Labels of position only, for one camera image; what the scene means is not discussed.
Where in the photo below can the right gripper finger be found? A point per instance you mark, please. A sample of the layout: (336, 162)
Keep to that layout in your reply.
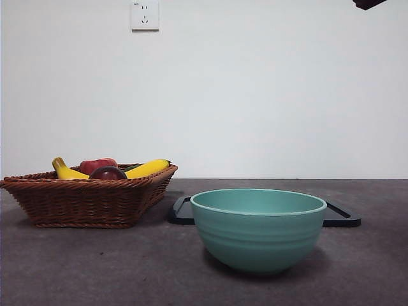
(368, 4)

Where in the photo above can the teal ceramic bowl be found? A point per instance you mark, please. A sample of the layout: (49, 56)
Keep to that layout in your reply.
(258, 242)

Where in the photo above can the dark red plum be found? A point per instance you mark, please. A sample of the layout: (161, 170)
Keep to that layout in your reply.
(108, 173)

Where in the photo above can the black rectangular tray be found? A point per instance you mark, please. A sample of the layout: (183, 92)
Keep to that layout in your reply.
(342, 220)

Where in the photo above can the yellow banana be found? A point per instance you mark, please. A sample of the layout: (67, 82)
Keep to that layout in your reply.
(146, 169)

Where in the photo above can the green avocado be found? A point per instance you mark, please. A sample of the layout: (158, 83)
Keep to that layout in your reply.
(132, 166)

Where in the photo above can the red apple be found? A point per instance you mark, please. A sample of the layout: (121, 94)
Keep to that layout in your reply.
(95, 164)

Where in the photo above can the brown wicker basket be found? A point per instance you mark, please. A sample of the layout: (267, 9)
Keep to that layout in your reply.
(86, 204)

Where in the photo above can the white wall socket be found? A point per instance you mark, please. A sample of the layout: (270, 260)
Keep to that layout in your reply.
(145, 22)

